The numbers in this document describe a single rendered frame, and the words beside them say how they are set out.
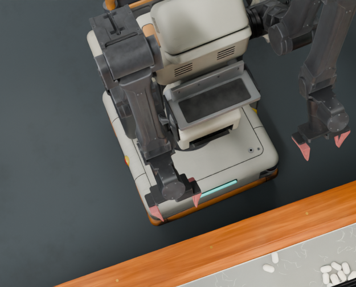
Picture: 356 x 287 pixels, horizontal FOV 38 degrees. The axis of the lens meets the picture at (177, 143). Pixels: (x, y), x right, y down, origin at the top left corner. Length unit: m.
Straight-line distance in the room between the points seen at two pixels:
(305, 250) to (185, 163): 0.77
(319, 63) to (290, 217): 0.60
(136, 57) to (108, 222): 1.67
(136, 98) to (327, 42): 0.43
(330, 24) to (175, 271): 0.87
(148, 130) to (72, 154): 1.55
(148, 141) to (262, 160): 1.13
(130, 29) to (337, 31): 0.44
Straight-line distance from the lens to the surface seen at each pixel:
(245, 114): 2.31
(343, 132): 1.44
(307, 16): 1.23
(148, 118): 1.05
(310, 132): 1.41
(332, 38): 1.13
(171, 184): 1.20
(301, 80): 1.31
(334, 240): 1.68
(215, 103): 1.47
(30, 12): 3.16
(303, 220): 1.65
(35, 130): 2.75
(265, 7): 1.43
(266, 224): 1.64
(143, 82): 0.93
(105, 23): 0.93
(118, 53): 0.88
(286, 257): 1.65
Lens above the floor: 2.34
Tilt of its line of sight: 66 degrees down
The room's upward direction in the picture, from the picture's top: 11 degrees counter-clockwise
